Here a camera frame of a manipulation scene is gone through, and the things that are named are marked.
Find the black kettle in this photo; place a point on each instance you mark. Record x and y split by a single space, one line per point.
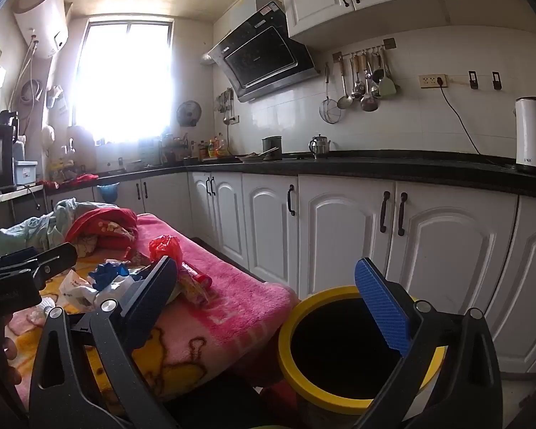
8 118

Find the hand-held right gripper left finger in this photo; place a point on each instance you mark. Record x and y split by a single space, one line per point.
152 288

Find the black range hood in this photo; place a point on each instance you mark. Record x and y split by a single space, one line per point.
259 53

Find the large steel ladle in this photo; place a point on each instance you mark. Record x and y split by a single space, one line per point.
369 102

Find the pink printed blanket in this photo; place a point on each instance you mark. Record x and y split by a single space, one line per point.
232 286

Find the wall utensil rail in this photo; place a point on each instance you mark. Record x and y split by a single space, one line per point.
362 51

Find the green spatula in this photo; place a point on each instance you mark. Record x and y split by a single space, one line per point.
387 87

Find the beige power strip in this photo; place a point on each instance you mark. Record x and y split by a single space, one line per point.
429 81

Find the light blue clothing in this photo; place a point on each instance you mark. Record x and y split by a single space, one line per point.
27 232

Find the white water heater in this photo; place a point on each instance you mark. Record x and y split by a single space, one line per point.
40 13

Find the red plastic bag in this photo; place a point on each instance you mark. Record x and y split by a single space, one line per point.
163 245

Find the kitchen window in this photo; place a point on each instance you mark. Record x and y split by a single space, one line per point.
120 80

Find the red cloth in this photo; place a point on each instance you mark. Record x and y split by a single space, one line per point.
78 181

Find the steel teapot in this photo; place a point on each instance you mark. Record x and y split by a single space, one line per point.
320 146

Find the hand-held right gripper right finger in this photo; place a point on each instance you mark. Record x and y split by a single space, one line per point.
382 308

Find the white lower kitchen cabinets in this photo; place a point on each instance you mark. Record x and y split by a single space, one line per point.
339 232

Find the blue plastic box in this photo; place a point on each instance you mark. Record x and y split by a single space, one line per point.
26 173

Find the row of condiment bottles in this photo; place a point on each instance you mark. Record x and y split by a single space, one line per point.
212 147

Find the white electric kettle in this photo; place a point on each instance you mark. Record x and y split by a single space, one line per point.
531 138

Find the red printed clothing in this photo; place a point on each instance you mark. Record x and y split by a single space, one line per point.
102 223

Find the white paper packet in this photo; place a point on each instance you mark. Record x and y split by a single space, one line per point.
73 290

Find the black wall hook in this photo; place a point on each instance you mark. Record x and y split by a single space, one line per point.
473 80
496 80

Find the blue hanging bag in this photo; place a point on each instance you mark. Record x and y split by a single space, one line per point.
108 192

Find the black pot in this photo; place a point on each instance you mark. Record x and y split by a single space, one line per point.
271 147

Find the small wall fan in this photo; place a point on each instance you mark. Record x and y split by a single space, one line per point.
189 114

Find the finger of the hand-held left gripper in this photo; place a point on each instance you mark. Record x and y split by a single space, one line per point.
9 260
56 261

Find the yellow-rimmed black trash bin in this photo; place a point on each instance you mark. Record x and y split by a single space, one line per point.
295 317

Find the small steel ladle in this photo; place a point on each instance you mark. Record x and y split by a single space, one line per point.
345 102

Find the hanging corner utensils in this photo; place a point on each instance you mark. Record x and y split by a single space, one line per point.
225 102

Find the person's left hand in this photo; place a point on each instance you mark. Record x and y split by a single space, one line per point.
10 351

